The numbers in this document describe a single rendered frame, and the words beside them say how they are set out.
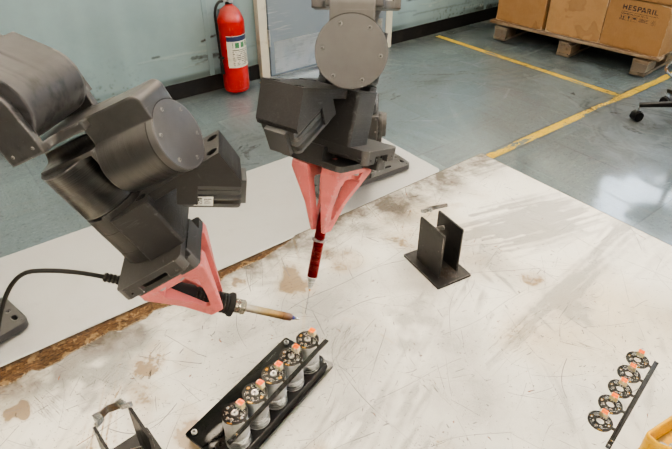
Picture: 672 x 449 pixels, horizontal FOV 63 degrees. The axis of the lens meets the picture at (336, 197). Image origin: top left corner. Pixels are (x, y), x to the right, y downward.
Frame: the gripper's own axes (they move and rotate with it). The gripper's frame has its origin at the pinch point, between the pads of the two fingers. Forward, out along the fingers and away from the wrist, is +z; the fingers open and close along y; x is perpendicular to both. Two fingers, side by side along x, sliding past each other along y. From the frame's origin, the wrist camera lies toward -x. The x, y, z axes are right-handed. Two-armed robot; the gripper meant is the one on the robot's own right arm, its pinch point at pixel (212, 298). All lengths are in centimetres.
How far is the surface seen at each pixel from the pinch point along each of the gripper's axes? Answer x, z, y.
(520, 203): -37, 35, 29
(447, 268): -21.4, 26.0, 14.4
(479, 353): -20.1, 25.7, -0.7
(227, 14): 21, 37, 267
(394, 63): -50, 127, 303
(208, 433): 7.3, 9.8, -6.7
